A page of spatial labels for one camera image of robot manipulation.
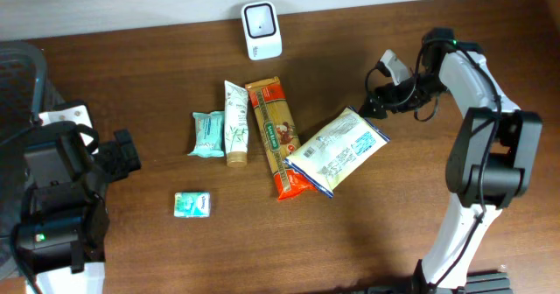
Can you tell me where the teal pocket tissue pack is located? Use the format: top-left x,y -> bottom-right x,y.
173,192 -> 211,218

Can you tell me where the teal wet wipes pack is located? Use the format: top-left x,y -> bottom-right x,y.
189,111 -> 225,158

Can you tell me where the grey plastic mesh basket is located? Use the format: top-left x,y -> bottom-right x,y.
1,41 -> 64,280

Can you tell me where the black aluminium arm base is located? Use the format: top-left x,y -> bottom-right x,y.
350,272 -> 514,294

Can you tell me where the white barcode scanner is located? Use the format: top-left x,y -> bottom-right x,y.
241,1 -> 283,60

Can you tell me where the white floral cream tube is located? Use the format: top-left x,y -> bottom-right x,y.
224,80 -> 249,167

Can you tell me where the white blue noodle bag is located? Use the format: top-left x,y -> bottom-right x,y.
284,107 -> 390,198

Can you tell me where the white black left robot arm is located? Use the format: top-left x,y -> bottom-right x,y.
1,121 -> 141,293

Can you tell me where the orange spaghetti packet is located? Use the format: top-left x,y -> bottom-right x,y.
245,77 -> 317,200

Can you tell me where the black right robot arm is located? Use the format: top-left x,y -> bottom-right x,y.
359,27 -> 543,294

